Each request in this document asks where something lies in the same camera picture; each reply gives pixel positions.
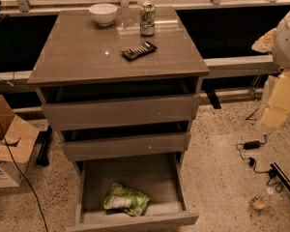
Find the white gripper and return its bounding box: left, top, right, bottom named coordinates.
left=251, top=28, right=290, bottom=133

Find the green rice chip bag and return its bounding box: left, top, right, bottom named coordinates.
left=103, top=182, right=150, bottom=217

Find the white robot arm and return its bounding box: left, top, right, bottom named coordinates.
left=251, top=11, right=290, bottom=134

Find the grey top drawer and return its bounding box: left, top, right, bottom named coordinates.
left=42, top=95, right=198, bottom=131

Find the grey drawer cabinet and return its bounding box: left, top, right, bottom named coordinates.
left=26, top=6, right=211, bottom=232

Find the grey middle drawer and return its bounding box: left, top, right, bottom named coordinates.
left=62, top=132, right=191, bottom=161

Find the open grey bottom drawer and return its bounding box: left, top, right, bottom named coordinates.
left=66, top=153, right=198, bottom=232

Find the black power adapter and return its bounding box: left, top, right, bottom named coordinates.
left=244, top=140, right=261, bottom=150

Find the green soda can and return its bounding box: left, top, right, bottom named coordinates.
left=139, top=2, right=156, bottom=36

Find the black power strip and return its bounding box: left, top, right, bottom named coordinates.
left=270, top=162, right=290, bottom=192

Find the black chocolate bar wrapper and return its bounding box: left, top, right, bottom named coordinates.
left=121, top=42, right=158, bottom=61

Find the small clear plastic cup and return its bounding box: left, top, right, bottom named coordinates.
left=249, top=188, right=275, bottom=211

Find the white bowl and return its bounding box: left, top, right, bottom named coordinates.
left=89, top=3, right=118, bottom=26

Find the black table leg foot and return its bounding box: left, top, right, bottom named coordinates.
left=36, top=126, right=52, bottom=166

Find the open cardboard box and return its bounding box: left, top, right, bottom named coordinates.
left=0, top=95, right=39, bottom=188

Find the black adapter cable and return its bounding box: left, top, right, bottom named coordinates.
left=235, top=107, right=285, bottom=193

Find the black cable on left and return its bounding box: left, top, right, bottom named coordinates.
left=0, top=106, right=50, bottom=232

